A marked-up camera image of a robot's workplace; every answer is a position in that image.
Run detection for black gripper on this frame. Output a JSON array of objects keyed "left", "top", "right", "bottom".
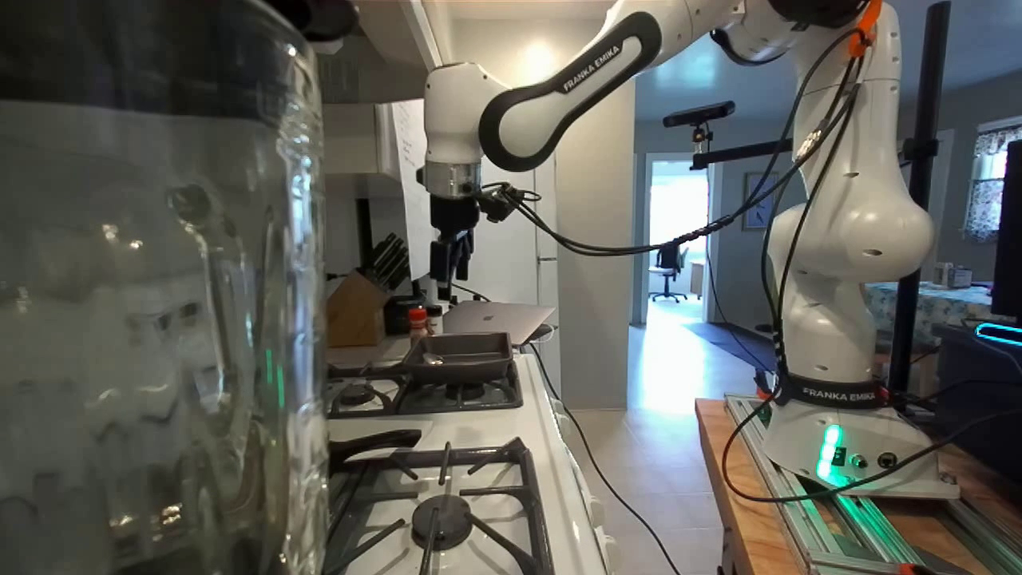
[{"left": 428, "top": 197, "right": 478, "bottom": 307}]

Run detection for dark metal baking tray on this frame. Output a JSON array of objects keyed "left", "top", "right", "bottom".
[{"left": 406, "top": 334, "right": 512, "bottom": 384}]

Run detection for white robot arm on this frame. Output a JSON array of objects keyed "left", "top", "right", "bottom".
[{"left": 421, "top": 0, "right": 933, "bottom": 391}]

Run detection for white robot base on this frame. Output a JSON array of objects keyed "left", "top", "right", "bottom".
[{"left": 765, "top": 376, "right": 961, "bottom": 503}]

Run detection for red cap spice bottle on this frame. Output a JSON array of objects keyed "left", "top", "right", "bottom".
[{"left": 409, "top": 307, "right": 431, "bottom": 340}]

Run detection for silver laptop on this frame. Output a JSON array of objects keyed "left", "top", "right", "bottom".
[{"left": 443, "top": 300, "right": 552, "bottom": 344}]

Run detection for black right burner grate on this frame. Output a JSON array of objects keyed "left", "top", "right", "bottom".
[{"left": 327, "top": 361, "right": 520, "bottom": 418}]

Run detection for black burner grate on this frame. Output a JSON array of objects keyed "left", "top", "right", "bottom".
[
  {"left": 323, "top": 428, "right": 557, "bottom": 575},
  {"left": 327, "top": 361, "right": 520, "bottom": 418}
]

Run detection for white gas stove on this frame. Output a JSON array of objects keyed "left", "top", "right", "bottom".
[{"left": 323, "top": 353, "right": 611, "bottom": 575}]

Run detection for black left burner grate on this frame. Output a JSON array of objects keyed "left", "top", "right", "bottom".
[{"left": 323, "top": 428, "right": 557, "bottom": 575}]

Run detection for large clear glass jar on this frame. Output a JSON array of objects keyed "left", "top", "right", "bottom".
[{"left": 0, "top": 0, "right": 327, "bottom": 575}]

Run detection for black vertical pole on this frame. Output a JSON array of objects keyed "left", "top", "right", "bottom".
[{"left": 889, "top": 0, "right": 951, "bottom": 405}]

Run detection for wooden workbench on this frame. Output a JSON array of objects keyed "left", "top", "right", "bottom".
[{"left": 696, "top": 398, "right": 1022, "bottom": 575}]

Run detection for black camera on stand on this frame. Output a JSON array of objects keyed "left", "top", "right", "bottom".
[{"left": 662, "top": 98, "right": 736, "bottom": 152}]

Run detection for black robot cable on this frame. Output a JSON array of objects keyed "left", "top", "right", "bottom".
[{"left": 477, "top": 30, "right": 865, "bottom": 263}]

